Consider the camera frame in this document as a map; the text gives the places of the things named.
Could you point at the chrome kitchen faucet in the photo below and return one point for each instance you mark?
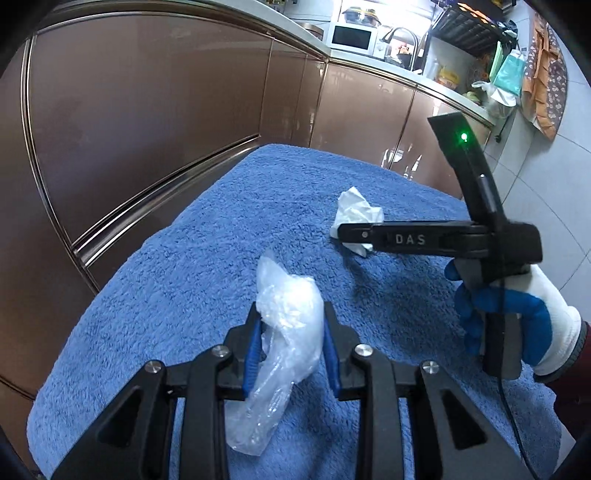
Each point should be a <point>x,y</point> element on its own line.
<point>408,37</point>

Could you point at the black dish rack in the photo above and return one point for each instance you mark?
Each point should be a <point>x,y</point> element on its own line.
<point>471,25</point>

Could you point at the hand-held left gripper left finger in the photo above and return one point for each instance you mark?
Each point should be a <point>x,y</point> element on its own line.
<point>251,344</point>

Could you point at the copper round pot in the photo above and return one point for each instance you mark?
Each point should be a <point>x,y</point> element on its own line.
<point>311,30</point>

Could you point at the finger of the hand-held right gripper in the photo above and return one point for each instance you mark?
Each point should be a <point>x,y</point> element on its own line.
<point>406,237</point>

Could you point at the white plastic bag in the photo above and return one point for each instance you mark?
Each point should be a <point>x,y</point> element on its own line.
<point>496,99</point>

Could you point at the clear plastic bag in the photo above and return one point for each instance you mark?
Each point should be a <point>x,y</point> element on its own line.
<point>291,300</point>

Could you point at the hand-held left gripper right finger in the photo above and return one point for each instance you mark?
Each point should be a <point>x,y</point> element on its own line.
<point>328,344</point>

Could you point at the white microwave oven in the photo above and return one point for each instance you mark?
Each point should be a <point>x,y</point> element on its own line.
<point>351,37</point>

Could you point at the person's right forearm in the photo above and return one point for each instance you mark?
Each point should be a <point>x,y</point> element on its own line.
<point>577,383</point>

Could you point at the pot with glass lid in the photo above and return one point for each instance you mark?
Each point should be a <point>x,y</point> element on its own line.
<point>361,16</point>

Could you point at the yellow container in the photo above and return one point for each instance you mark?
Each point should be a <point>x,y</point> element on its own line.
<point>448,77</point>

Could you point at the blue fluffy towel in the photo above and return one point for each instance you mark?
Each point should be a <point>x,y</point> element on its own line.
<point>184,258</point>

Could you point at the brown kitchen cabinet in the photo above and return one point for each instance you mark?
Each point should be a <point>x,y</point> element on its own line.
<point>138,115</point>

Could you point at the white tissue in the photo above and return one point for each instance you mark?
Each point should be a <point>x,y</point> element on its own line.
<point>355,205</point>

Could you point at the person's right hand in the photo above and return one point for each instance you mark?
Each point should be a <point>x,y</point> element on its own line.
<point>549,314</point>

